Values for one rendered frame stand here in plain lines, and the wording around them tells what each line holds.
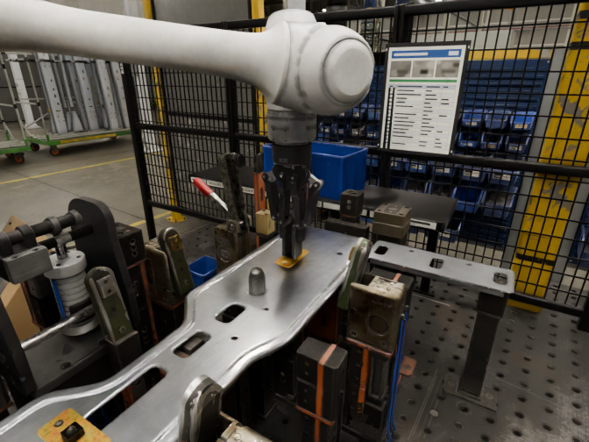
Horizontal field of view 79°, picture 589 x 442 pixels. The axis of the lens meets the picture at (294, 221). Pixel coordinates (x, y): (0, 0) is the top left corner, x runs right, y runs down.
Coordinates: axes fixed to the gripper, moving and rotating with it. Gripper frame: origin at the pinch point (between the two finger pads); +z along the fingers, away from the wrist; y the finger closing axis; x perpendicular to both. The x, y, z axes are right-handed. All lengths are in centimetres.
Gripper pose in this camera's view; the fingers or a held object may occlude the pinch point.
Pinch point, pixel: (292, 239)
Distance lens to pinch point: 74.9
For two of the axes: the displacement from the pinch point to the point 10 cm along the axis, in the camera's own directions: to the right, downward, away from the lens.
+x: 5.1, -3.2, 8.0
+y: 8.6, 1.9, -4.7
